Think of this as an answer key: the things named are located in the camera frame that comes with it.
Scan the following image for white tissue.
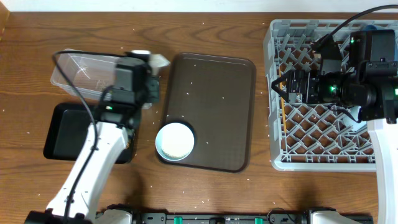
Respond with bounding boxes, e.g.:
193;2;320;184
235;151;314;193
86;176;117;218
149;54;170;76

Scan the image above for light blue cup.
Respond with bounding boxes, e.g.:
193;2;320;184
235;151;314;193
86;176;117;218
341;106;366;132

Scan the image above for light blue rice bowl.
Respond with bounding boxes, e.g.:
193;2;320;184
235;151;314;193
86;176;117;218
155;123;195;162

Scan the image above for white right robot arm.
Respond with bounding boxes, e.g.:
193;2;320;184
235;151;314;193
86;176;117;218
271;29;397;223

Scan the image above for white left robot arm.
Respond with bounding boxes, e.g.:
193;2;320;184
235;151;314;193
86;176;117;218
25;51;169;223

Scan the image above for grey dishwasher rack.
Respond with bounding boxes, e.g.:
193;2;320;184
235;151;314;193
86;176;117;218
263;19;398;172

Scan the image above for black waste bin tray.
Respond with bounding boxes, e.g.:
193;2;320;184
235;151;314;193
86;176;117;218
42;103;137;165

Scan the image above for wooden chopstick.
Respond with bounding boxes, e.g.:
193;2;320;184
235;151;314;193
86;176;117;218
278;67;287;136

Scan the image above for clear plastic container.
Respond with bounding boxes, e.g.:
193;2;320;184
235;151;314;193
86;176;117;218
50;48;156;110

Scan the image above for brown serving tray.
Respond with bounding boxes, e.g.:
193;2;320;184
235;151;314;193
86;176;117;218
158;53;256;173

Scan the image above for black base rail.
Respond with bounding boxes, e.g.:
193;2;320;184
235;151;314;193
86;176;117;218
96;203;374;224

